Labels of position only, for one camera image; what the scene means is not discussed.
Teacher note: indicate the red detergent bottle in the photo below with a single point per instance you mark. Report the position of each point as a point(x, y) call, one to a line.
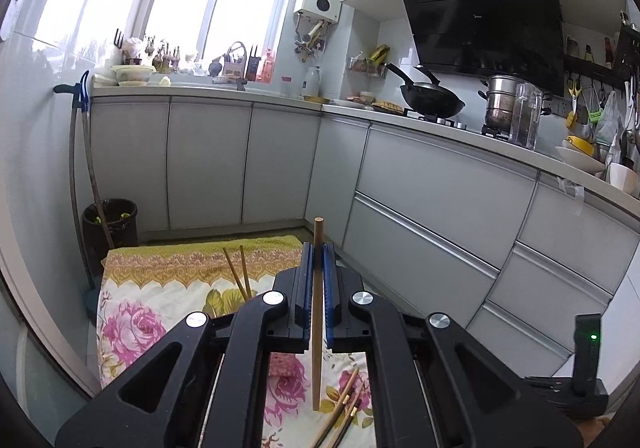
point(266, 68)

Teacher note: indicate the pair of chopsticks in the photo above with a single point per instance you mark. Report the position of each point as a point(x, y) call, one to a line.
point(232, 273)

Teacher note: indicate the yellow bowl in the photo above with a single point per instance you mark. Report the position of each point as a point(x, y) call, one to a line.
point(580, 143)

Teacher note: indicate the black wok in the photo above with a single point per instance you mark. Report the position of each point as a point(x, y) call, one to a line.
point(432, 101)

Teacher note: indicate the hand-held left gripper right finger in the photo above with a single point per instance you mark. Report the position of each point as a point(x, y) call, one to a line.
point(329, 288)

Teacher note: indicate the wall power outlet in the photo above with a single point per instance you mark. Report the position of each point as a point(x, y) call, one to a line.
point(560, 108)

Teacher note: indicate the metal ladle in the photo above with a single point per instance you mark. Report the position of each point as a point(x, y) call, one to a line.
point(631, 123)

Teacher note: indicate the stack of pale bowls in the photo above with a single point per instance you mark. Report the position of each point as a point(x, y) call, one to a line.
point(131, 74)

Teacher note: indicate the black wall mop holder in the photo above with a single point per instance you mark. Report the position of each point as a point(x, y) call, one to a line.
point(82, 93)

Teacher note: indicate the plain tan chopstick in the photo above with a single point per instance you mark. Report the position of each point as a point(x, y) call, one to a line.
point(317, 378)

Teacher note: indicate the green clip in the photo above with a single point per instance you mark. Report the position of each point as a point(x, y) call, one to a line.
point(595, 117)

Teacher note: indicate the large white bowl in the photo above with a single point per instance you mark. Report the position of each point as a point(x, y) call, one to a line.
point(580, 162)

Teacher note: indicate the black trash bin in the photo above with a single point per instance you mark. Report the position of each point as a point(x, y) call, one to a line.
point(115, 233)

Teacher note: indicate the white kettle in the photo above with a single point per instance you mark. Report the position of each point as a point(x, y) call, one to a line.
point(311, 86)

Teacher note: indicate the clear glass pitcher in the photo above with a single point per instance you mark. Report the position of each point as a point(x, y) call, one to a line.
point(527, 118)

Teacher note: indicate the yellow green food bag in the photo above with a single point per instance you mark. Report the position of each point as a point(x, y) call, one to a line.
point(378, 53)

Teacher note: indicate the clear plastic bag scrap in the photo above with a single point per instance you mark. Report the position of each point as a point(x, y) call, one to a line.
point(575, 190)

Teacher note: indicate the black wall rack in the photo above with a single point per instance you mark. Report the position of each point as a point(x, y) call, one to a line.
point(590, 66)

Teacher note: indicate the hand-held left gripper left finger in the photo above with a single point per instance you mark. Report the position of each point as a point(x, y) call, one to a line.
point(309, 288)

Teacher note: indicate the pile of wooden chopsticks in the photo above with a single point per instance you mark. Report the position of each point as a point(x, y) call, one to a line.
point(345, 400)

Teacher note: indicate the white cup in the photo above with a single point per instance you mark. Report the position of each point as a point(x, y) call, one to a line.
point(622, 177)

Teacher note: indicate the dark knife block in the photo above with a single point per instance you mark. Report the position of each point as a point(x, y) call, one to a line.
point(253, 66)

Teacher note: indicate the black range hood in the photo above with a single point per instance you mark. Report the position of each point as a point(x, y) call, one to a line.
point(475, 18)

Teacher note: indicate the hanging plastic bag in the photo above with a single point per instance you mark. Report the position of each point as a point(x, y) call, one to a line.
point(607, 128)

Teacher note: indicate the grey kitchen base cabinets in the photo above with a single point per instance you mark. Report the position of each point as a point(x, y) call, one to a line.
point(450, 188)

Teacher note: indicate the steel steamer pot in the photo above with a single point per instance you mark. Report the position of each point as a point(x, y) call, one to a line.
point(500, 103)

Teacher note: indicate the floral table cloth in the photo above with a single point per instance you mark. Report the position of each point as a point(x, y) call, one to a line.
point(150, 288)

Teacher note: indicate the thin brown chopstick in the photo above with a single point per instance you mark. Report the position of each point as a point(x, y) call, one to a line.
point(245, 273)

